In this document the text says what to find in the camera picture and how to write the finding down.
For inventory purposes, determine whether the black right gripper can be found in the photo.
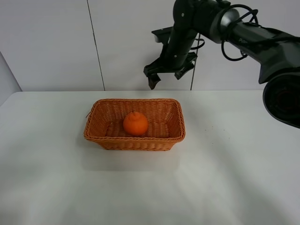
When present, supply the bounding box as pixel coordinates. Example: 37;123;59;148
144;27;197;90

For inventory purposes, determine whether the orange with knobbed top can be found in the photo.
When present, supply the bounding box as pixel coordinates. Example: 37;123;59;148
123;112;149;136

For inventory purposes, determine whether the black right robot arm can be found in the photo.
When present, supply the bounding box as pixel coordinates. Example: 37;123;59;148
143;0;300;128

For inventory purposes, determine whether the orange woven plastic basket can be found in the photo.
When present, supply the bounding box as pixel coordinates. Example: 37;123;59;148
83;98;186;151

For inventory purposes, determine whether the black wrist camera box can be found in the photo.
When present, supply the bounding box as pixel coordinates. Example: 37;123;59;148
151;27;173;45

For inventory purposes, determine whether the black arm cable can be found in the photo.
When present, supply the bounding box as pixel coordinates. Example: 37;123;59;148
191;0;261;62

